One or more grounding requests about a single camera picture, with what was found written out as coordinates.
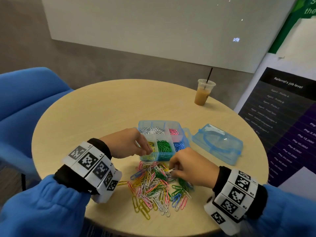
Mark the person's right hand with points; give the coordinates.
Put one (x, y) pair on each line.
(195, 167)

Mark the person's left hand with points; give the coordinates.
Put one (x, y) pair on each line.
(126, 143)

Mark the bunch of yellow paper clips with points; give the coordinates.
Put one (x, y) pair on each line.
(150, 147)

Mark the bunch of blue paper clips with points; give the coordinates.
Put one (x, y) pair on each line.
(179, 145)

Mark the bunch of green paper clips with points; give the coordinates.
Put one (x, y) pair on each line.
(164, 145)

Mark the bunch of pink paper clips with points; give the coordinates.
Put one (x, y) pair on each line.
(174, 131)

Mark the blue compartment organizer box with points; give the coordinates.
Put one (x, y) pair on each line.
(163, 123)

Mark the pile of coloured paper clips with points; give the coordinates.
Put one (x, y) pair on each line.
(155, 187)

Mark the person's left forearm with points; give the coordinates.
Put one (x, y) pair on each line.
(39, 204)

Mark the blue transparent box lid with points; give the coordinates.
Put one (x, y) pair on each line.
(219, 143)

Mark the left wrist marker band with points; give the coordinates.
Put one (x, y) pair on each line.
(91, 167)

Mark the wrist marker band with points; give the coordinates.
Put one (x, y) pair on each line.
(234, 195)
(91, 167)

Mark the right wrist marker band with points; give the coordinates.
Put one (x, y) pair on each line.
(234, 195)

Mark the round wooden table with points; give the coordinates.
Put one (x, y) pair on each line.
(89, 111)

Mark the iced coffee plastic cup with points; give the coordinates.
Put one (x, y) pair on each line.
(202, 95)

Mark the black drinking straw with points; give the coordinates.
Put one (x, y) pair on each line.
(210, 74)

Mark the standing poster banner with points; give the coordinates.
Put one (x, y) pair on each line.
(286, 116)

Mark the blue upholstered chair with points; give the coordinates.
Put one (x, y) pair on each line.
(19, 116)

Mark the white wall board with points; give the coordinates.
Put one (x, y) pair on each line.
(163, 27)

